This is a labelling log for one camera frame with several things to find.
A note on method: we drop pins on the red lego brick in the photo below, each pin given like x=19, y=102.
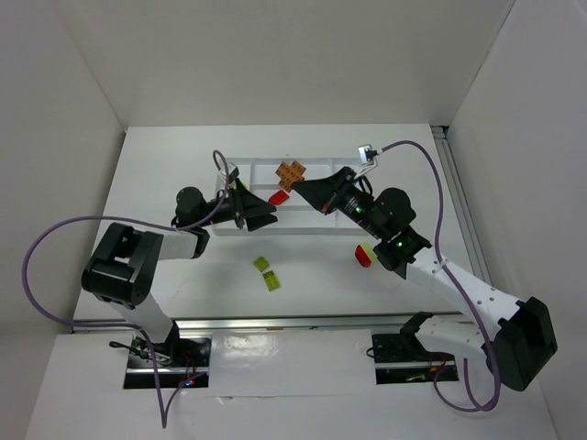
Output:
x=279, y=198

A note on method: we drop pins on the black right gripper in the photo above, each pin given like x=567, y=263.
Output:
x=337, y=192

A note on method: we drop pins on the red and yellow lego block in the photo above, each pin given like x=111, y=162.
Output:
x=365, y=255

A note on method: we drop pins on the orange lego plate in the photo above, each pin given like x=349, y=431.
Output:
x=289, y=173

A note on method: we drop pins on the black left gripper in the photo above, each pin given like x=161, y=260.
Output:
x=239, y=209

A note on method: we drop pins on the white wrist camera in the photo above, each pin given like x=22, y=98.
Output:
x=368, y=159
x=229, y=174

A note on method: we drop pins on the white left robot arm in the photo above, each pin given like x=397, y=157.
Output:
x=122, y=268

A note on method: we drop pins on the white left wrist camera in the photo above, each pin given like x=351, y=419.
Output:
x=229, y=174

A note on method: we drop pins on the white divided sorting tray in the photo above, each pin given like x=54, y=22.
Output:
x=296, y=216

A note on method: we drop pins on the yellow-green long lego brick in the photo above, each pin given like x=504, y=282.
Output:
x=271, y=280

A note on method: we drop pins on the aluminium front rail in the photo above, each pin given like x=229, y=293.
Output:
x=308, y=322

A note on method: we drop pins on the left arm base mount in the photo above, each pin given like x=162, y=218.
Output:
x=189, y=367

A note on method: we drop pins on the yellow-green square lego brick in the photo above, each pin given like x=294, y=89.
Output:
x=261, y=264

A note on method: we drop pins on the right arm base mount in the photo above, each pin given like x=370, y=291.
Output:
x=394, y=364

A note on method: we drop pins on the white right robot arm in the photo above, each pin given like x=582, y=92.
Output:
x=514, y=337

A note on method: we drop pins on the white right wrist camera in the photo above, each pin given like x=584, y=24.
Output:
x=368, y=159

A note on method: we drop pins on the aluminium side rail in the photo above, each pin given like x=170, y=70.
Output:
x=462, y=209

